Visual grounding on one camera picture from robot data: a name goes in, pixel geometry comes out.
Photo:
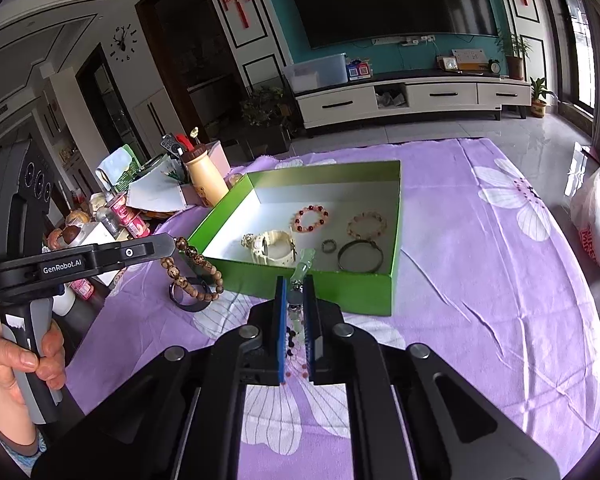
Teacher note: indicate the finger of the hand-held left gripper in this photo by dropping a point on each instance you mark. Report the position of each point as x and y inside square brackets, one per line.
[130, 253]

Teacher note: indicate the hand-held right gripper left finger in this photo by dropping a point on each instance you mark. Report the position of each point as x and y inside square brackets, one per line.
[280, 330]

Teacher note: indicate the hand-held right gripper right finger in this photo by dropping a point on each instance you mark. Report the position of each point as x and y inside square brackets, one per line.
[309, 330]

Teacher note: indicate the green cardboard box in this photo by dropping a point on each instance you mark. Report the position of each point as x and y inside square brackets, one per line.
[350, 295]

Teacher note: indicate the white wristwatch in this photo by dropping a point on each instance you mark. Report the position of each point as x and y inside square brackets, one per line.
[275, 260]

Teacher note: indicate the silver bangle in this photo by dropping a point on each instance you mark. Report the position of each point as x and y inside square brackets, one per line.
[339, 258]

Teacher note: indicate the person's left forearm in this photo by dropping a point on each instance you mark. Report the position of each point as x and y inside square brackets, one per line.
[7, 460]

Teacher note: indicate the person's left hand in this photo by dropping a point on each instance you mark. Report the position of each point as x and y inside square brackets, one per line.
[52, 360]

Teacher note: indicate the pink can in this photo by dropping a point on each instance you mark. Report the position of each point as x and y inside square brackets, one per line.
[130, 217]

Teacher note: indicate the black smart band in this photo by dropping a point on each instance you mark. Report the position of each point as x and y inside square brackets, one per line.
[192, 306]

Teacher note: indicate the green and white tissue pack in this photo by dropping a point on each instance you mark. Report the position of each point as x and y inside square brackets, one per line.
[115, 167]

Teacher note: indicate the yellow bottle with brown lid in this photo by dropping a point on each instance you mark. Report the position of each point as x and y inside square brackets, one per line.
[205, 180]

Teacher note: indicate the black remote control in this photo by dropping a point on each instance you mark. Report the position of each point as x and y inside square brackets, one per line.
[169, 143]

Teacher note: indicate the purple floral tablecloth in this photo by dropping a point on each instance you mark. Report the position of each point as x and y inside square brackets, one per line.
[455, 310]

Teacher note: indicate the dark leafy potted plant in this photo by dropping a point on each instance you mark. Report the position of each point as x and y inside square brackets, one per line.
[265, 115]

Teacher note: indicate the white tv cabinet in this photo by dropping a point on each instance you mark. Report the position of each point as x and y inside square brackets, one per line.
[335, 105]

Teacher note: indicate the clear plastic storage box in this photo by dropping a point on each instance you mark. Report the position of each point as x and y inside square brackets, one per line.
[315, 72]

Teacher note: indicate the white plastic bag red print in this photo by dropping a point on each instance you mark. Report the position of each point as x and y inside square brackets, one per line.
[592, 220]

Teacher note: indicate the white power strip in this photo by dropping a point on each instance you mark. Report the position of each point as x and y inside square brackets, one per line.
[405, 40]

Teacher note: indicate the white desk calendar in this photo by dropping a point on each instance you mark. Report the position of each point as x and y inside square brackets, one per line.
[467, 59]

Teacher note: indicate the small potted plant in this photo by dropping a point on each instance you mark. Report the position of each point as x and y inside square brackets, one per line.
[539, 105]

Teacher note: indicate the small black alarm clock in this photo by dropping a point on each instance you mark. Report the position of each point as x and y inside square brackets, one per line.
[495, 66]

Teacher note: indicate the tall potted plant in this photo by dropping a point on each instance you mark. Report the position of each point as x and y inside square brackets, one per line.
[514, 62]

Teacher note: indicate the black television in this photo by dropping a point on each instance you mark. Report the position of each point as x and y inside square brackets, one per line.
[390, 0]

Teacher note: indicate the black wall clock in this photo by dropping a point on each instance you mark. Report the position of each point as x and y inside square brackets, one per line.
[124, 44]

